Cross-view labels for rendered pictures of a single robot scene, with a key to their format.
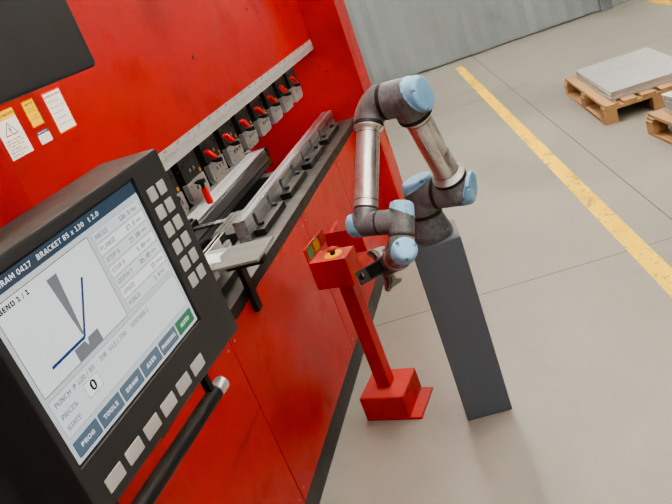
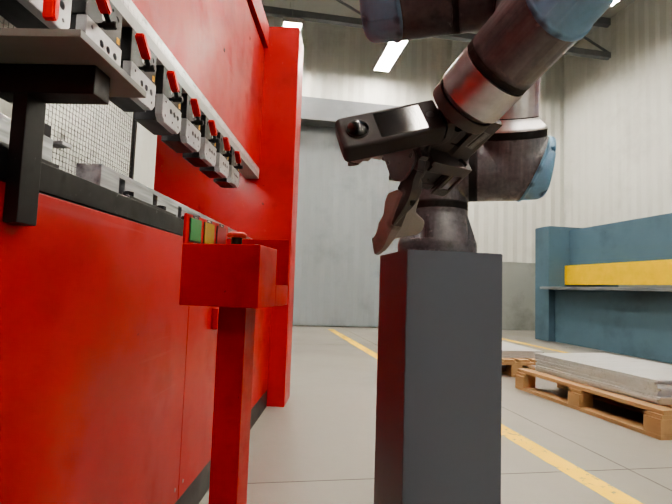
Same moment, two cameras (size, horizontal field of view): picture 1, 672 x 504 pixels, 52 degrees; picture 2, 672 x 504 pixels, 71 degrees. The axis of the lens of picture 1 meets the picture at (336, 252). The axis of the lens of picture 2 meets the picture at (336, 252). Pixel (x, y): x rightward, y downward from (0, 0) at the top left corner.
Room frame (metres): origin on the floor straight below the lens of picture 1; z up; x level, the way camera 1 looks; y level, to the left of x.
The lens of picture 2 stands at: (1.53, 0.12, 0.70)
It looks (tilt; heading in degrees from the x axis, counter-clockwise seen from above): 4 degrees up; 341
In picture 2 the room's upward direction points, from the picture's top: 2 degrees clockwise
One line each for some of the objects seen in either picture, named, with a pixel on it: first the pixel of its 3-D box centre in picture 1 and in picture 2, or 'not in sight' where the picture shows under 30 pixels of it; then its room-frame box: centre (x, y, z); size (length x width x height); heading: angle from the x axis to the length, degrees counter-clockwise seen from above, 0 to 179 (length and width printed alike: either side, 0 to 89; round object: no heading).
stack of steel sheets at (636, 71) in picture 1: (630, 71); (485, 346); (5.42, -2.76, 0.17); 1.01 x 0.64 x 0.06; 169
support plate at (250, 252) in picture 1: (232, 256); (25, 66); (2.26, 0.34, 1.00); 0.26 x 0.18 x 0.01; 70
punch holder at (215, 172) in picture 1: (205, 161); (87, 31); (2.66, 0.35, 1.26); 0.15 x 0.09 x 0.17; 160
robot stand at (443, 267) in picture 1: (461, 322); (433, 458); (2.33, -0.35, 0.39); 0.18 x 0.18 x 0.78; 81
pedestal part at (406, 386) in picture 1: (396, 393); not in sight; (2.52, -0.03, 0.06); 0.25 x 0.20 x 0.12; 61
